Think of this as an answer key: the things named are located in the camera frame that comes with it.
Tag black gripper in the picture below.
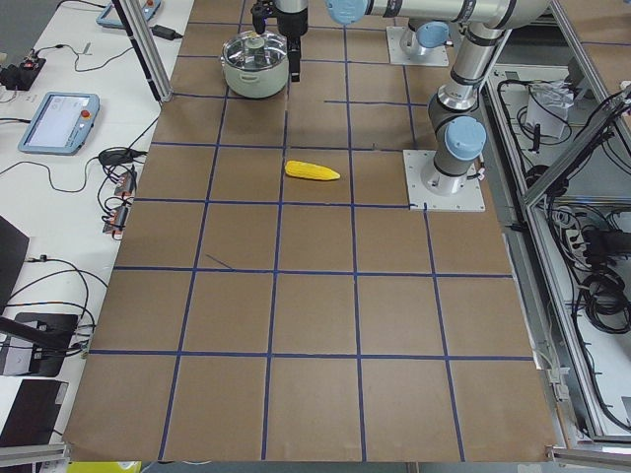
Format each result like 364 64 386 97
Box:
276 9 309 82

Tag yellow corn cob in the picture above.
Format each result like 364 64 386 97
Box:
284 160 340 181

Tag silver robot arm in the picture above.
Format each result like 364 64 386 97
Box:
407 18 461 55
325 1 549 196

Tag pale green cooking pot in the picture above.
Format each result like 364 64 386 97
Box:
220 31 289 99

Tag black power adapter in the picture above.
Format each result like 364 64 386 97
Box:
151 25 183 40

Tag blue teach pendant far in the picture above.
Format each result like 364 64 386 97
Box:
96 0 165 29

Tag blue teach pendant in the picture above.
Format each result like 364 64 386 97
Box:
18 92 101 156
96 0 165 29

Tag blue teach pendant near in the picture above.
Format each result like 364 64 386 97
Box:
18 92 101 156

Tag brown paper table mat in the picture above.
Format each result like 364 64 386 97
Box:
65 1 555 462

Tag white crumpled paper box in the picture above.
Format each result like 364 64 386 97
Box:
526 81 574 139

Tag black monitor stand base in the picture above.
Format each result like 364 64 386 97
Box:
1 312 78 377

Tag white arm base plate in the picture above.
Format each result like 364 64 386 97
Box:
403 150 486 213
386 27 450 67

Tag aluminium frame post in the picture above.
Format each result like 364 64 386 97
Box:
112 0 174 103

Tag black coiled cables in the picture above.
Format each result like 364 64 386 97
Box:
571 270 631 336

